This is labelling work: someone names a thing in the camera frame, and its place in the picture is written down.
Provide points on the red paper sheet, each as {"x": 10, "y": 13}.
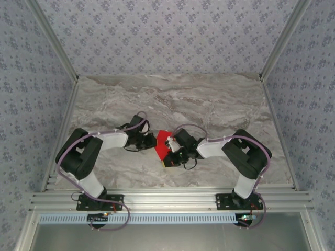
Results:
{"x": 161, "y": 146}

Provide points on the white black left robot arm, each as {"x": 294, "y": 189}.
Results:
{"x": 115, "y": 138}

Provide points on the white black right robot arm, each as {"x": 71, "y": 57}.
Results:
{"x": 209, "y": 147}

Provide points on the grey metal sheet panel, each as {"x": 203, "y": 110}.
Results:
{"x": 167, "y": 239}

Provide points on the small circuit board with LED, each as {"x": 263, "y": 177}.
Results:
{"x": 246, "y": 218}
{"x": 98, "y": 218}

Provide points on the long aluminium frame rail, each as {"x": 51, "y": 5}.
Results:
{"x": 167, "y": 201}

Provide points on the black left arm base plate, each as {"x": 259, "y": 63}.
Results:
{"x": 115, "y": 201}

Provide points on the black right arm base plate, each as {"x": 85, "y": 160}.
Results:
{"x": 222, "y": 201}

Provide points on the aluminium side rail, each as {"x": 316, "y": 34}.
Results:
{"x": 61, "y": 133}
{"x": 280, "y": 133}

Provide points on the aluminium frame post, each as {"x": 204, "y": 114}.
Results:
{"x": 285, "y": 39}
{"x": 52, "y": 39}

